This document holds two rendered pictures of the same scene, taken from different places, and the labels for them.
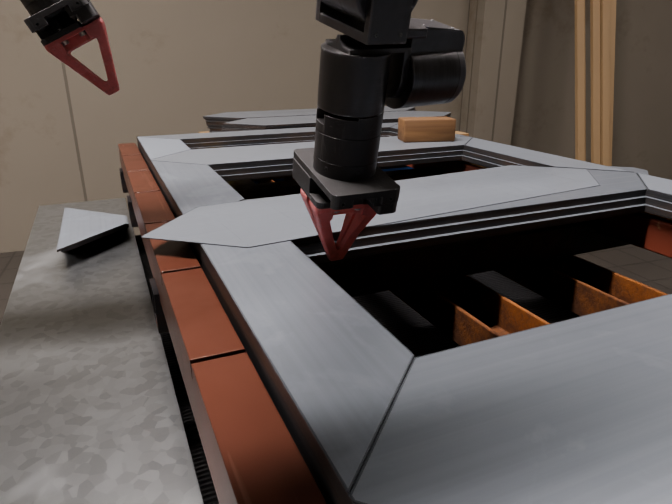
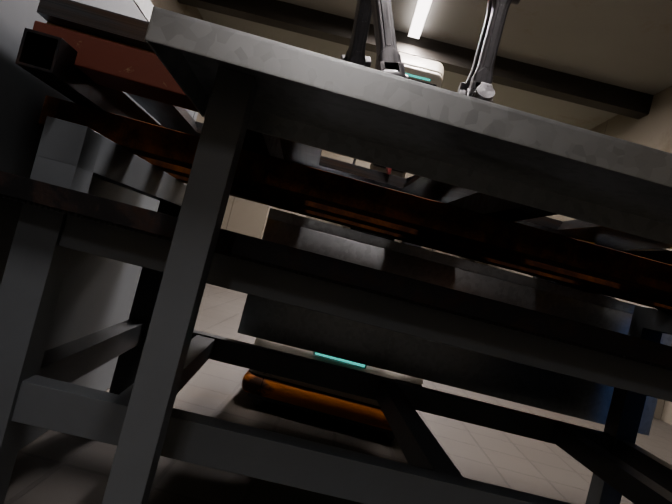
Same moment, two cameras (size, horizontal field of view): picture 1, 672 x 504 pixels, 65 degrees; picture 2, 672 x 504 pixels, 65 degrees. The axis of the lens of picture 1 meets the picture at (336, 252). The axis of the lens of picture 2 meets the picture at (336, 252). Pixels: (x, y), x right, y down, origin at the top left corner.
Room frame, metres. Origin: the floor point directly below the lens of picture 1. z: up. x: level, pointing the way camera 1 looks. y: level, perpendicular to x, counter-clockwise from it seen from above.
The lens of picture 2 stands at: (0.91, -1.35, 0.58)
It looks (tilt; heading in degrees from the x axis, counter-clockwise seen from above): 1 degrees up; 110
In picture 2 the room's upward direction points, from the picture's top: 15 degrees clockwise
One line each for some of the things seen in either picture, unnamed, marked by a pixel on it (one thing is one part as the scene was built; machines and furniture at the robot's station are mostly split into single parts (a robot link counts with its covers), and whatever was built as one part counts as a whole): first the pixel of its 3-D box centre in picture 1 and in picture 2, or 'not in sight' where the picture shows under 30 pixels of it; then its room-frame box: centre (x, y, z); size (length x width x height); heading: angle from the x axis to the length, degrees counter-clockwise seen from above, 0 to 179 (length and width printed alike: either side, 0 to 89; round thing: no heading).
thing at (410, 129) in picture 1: (426, 129); not in sight; (1.25, -0.21, 0.87); 0.12 x 0.06 x 0.05; 99
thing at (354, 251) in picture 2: not in sight; (460, 328); (0.75, 0.31, 0.47); 1.30 x 0.04 x 0.35; 24
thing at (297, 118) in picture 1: (332, 123); not in sight; (1.77, 0.01, 0.82); 0.80 x 0.40 x 0.06; 114
